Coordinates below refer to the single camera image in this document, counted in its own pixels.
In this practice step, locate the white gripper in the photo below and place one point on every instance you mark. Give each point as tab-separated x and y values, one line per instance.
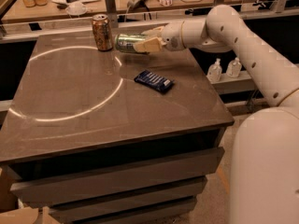
171	36

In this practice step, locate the green soda can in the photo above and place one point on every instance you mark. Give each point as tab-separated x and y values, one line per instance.
125	42

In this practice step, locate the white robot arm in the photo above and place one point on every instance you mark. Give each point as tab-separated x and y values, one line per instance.
264	180

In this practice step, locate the orange soda can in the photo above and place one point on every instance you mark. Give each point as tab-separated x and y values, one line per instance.
102	32

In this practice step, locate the blue snack packet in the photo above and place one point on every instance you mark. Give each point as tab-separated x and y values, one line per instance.
154	81

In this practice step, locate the right clear sanitizer bottle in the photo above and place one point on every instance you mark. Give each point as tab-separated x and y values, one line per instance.
234	68

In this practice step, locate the white bowl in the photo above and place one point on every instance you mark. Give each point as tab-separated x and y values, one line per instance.
76	9

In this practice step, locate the grey drawer cabinet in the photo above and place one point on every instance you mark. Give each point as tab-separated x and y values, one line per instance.
78	109

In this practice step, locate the middle grey drawer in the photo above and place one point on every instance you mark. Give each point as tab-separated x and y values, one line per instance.
129	200

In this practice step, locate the grey drawer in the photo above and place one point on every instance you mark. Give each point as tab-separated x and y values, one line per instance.
129	200
144	214
130	176

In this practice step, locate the bottom grey drawer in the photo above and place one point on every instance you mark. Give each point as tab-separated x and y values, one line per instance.
144	214

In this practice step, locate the top grey drawer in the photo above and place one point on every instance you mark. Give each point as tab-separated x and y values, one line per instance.
130	176

